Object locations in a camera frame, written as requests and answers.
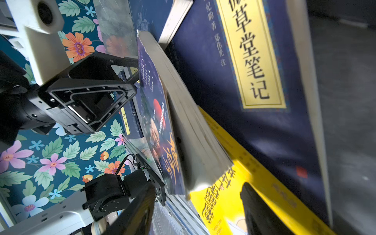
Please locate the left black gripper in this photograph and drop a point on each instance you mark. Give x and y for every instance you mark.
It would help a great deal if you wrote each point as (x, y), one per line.
(81, 98)

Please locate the yellow book on floor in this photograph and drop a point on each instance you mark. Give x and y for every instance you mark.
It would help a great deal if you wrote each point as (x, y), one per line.
(220, 205)

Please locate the purple old man book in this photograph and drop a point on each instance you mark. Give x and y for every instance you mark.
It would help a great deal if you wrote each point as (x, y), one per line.
(184, 149)

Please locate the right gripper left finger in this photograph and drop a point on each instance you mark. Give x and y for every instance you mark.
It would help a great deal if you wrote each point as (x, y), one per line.
(137, 218)

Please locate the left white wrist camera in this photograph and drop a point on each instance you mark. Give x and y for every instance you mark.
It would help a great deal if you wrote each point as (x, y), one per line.
(34, 27)

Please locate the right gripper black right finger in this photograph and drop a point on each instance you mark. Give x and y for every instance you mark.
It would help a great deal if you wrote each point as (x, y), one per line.
(259, 217)

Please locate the navy book middle right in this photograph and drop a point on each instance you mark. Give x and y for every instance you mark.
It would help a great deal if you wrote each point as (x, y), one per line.
(249, 65)

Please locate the aluminium front rail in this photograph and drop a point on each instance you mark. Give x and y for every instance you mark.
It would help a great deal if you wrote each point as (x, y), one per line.
(177, 217)

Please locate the navy book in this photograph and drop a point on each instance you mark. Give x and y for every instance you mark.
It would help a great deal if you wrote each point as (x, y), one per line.
(130, 120)
(249, 65)
(161, 18)

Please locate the navy book far left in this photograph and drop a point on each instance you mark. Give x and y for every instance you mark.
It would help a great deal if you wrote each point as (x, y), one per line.
(130, 120)

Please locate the navy book lower left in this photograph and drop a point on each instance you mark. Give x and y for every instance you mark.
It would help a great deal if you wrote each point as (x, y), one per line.
(161, 18)

